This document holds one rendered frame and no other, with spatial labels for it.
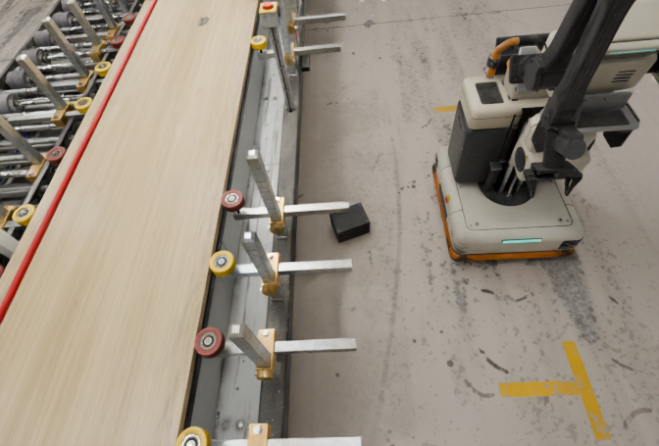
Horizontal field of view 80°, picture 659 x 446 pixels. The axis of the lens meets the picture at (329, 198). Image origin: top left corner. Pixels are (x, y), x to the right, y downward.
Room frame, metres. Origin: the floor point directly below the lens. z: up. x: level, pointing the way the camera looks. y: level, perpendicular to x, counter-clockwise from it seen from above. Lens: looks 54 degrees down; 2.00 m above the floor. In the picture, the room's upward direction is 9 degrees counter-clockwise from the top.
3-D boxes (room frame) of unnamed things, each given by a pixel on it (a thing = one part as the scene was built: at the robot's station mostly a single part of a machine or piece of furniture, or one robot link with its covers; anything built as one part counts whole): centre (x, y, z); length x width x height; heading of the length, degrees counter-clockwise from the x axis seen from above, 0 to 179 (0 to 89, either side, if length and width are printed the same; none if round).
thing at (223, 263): (0.63, 0.37, 0.85); 0.08 x 0.08 x 0.11
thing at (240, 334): (0.33, 0.26, 0.88); 0.04 x 0.04 x 0.48; 83
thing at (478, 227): (1.17, -0.94, 0.16); 0.67 x 0.64 x 0.25; 172
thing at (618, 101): (0.89, -0.90, 0.99); 0.28 x 0.16 x 0.22; 82
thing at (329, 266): (0.61, 0.18, 0.83); 0.43 x 0.03 x 0.04; 83
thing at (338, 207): (0.86, 0.15, 0.80); 0.43 x 0.03 x 0.04; 83
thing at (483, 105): (1.26, -0.95, 0.59); 0.55 x 0.34 x 0.83; 82
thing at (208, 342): (0.38, 0.40, 0.85); 0.08 x 0.08 x 0.11
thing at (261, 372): (0.35, 0.26, 0.81); 0.14 x 0.06 x 0.05; 173
